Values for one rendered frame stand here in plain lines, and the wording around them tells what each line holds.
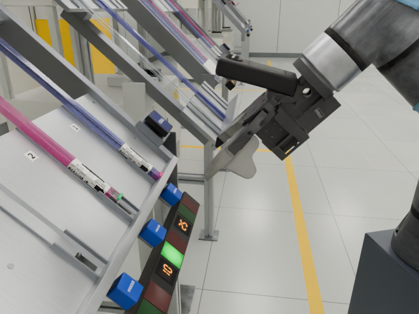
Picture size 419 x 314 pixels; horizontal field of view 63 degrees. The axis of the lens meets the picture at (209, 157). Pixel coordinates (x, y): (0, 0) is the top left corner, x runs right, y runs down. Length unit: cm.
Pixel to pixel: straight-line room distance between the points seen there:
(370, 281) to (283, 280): 67
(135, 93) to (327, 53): 56
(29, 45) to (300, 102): 47
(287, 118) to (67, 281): 33
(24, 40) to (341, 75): 52
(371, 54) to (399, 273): 43
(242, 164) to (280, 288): 99
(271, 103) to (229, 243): 119
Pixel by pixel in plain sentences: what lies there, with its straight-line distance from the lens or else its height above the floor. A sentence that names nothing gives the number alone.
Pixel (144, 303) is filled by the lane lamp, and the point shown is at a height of 67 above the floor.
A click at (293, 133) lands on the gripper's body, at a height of 83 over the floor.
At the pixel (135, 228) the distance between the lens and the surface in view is 45.
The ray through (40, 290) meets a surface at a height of 75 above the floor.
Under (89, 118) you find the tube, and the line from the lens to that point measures 58.
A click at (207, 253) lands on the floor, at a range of 156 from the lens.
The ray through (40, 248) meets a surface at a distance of 40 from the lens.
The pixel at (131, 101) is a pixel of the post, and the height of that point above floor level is 77.
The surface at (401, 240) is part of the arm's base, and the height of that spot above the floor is 58.
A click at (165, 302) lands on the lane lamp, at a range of 47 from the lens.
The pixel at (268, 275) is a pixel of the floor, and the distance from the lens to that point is 148.
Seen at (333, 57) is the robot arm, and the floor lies 93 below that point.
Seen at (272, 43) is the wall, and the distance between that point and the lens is 802.
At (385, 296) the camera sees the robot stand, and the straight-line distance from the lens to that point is 82.
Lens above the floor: 99
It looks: 23 degrees down
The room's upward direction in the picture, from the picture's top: straight up
